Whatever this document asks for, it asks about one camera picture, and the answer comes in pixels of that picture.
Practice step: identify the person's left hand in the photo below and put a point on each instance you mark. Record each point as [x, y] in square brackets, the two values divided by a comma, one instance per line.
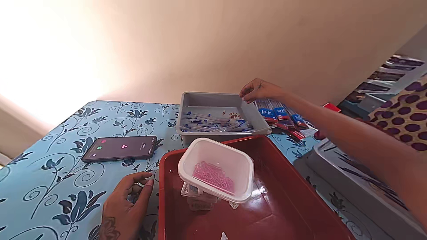
[123, 210]

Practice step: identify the pile of red paper clips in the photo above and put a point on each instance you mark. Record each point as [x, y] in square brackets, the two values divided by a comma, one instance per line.
[233, 115]

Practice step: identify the purple dotted cream cloth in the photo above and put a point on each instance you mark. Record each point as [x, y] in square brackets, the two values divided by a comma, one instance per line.
[405, 116]

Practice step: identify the grey plastic tray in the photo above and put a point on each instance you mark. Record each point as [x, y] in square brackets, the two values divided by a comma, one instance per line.
[210, 100]

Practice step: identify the pile of black pens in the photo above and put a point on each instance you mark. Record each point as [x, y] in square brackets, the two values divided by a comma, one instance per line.
[370, 180]

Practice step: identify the white plastic container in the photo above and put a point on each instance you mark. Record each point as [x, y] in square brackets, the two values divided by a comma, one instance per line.
[203, 153]

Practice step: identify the black smartphone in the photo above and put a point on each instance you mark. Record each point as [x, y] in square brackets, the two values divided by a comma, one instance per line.
[120, 148]

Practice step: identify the small white scrap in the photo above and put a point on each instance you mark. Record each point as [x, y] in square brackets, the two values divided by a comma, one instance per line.
[224, 236]

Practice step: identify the person's left thumb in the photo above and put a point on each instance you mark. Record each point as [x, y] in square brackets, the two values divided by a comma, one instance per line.
[144, 196]

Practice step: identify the person's right forearm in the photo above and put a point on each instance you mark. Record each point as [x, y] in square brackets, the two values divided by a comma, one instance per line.
[347, 130]

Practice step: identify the pile of blue-capped pens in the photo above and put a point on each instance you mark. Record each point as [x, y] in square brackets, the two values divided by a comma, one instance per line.
[213, 126]

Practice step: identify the pile of pen packets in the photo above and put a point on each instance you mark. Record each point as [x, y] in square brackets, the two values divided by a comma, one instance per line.
[282, 115]

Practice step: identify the person's right thumb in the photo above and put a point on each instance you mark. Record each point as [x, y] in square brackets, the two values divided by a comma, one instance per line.
[250, 96]

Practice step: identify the shelf with dark items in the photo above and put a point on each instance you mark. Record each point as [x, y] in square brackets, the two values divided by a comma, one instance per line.
[388, 76]

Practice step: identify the blue floral tablecloth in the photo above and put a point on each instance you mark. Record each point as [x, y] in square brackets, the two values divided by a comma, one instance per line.
[56, 186]

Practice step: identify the dark red plastic tray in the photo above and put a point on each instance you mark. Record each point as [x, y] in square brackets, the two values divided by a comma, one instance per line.
[283, 193]

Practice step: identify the clear plastic box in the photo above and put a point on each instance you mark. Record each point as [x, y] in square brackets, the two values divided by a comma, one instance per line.
[200, 201]

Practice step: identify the person's right hand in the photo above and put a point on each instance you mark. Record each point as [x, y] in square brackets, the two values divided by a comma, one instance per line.
[263, 91]

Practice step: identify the pile of pink paper clips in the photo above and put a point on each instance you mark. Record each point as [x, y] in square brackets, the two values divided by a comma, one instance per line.
[213, 175]

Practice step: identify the grey plastic crate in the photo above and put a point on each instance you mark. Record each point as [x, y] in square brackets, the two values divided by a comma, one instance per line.
[360, 196]

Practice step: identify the person's right fingers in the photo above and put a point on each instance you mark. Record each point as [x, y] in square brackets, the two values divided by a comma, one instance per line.
[247, 88]

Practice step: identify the person's left index finger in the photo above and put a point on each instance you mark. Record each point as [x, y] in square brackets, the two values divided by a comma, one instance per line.
[132, 178]

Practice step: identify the person's left fingers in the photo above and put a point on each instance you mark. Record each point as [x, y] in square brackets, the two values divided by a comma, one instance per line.
[135, 189]

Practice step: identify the red flat box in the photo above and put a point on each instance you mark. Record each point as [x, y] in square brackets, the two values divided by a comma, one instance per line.
[332, 107]

